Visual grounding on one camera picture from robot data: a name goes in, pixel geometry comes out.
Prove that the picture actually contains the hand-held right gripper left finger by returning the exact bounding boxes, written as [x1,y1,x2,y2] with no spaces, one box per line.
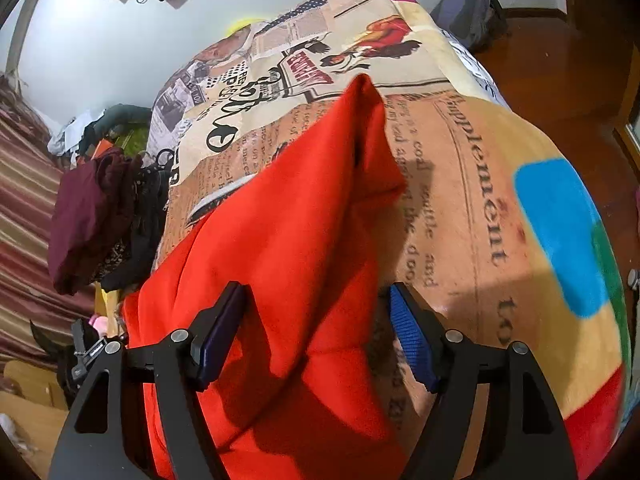
[47,281,248,480]

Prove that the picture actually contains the grey backpack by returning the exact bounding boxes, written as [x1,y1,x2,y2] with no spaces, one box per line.
[430,0,508,53]

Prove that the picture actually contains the white crumpled cloth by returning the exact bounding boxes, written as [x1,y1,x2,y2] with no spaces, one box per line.
[47,117,101,161]

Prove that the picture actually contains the grey cushion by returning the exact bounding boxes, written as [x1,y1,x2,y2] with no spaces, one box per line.
[97,104,153,133]

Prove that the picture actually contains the black folded garment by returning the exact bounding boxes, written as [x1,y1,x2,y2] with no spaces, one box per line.
[102,160,171,293]

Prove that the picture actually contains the striped red curtain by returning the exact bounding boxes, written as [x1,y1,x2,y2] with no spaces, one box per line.
[0,75,101,366]

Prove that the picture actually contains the white sliding wardrobe door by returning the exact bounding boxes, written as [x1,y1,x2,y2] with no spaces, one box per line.
[615,95,640,161]

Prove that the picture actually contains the yellow foam tube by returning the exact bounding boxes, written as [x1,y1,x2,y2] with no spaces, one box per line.
[225,17,268,38]

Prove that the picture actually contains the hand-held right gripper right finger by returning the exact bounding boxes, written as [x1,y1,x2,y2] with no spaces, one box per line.
[389,282,581,480]

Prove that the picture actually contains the red zip jacket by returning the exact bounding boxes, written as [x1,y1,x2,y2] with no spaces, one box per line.
[120,74,408,480]

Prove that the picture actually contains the printed blanket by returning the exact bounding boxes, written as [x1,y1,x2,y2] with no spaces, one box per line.
[147,0,632,480]

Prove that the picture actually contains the maroon folded garment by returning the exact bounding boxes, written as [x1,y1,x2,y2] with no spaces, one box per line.
[47,150,146,296]

